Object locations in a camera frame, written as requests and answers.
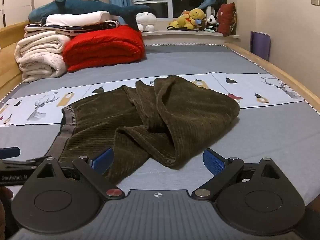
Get white window sill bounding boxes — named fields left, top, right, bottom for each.
left=141, top=28, right=240, bottom=47

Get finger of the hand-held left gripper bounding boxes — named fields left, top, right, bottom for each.
left=0, top=156, right=50, bottom=170
left=0, top=147, right=21, bottom=159

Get purple rolled mat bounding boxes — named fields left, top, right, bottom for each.
left=250, top=31, right=271, bottom=62

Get panda plush toy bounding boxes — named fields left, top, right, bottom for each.
left=205, top=15, right=219, bottom=29

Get wooden bed frame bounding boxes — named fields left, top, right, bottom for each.
left=0, top=21, right=320, bottom=115

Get black strap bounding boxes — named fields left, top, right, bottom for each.
left=167, top=26, right=200, bottom=32

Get cream fleece folded blanket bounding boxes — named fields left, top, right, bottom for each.
left=14, top=34, right=73, bottom=83

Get white folded blanket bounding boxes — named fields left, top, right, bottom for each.
left=45, top=10, right=118, bottom=27

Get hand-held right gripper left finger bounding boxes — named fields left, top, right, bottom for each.
left=32, top=147, right=125, bottom=201

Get red cushion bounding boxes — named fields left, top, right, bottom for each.
left=216, top=2, right=237, bottom=37

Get navy star-patterned folded blanket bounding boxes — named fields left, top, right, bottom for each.
left=24, top=20, right=120, bottom=36

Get red folded quilt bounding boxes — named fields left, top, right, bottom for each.
left=62, top=25, right=146, bottom=73

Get white plush toy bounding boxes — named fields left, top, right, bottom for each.
left=136, top=12, right=157, bottom=32

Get olive corduroy pants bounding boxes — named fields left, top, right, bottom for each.
left=46, top=75, right=241, bottom=184

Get white framed window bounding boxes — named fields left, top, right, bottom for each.
left=129, top=0, right=208, bottom=20

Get blue shark plush toy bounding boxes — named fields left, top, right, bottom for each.
left=28, top=0, right=155, bottom=32

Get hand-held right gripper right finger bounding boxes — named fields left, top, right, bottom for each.
left=191, top=149, right=284, bottom=201

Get yellow orange plush toy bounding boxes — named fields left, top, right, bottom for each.
left=170, top=10, right=193, bottom=29

